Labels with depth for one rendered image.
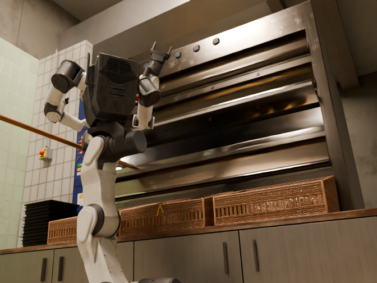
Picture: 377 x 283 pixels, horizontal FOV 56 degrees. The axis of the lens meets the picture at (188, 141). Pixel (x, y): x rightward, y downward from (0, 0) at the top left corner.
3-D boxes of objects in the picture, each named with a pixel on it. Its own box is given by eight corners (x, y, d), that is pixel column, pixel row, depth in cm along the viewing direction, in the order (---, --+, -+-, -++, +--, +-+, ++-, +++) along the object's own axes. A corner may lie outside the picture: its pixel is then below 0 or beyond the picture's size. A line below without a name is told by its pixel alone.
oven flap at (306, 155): (95, 204, 283) (102, 183, 296) (330, 165, 205) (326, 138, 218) (91, 202, 280) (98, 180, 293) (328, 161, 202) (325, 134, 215)
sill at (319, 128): (101, 179, 297) (101, 175, 298) (326, 133, 219) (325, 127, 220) (96, 178, 292) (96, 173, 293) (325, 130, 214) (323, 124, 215)
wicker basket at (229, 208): (247, 234, 217) (243, 190, 227) (345, 224, 191) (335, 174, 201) (212, 227, 177) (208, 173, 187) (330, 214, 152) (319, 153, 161)
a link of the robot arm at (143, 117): (152, 136, 219) (156, 108, 204) (130, 133, 218) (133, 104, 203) (153, 123, 228) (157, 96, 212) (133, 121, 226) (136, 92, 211)
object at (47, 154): (44, 161, 329) (45, 151, 333) (52, 159, 325) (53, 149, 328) (37, 159, 323) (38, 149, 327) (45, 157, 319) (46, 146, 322)
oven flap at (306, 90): (86, 144, 288) (102, 154, 303) (312, 84, 210) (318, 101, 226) (86, 141, 289) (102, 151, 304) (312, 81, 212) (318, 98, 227)
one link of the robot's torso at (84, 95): (151, 118, 173) (151, 56, 186) (81, 106, 158) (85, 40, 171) (132, 139, 198) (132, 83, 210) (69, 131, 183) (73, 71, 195)
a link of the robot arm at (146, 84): (158, 107, 205) (161, 88, 196) (144, 110, 201) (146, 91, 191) (149, 95, 211) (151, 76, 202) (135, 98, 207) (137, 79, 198)
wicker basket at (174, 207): (161, 242, 242) (161, 201, 252) (239, 234, 218) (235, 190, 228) (116, 237, 202) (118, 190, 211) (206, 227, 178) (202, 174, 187)
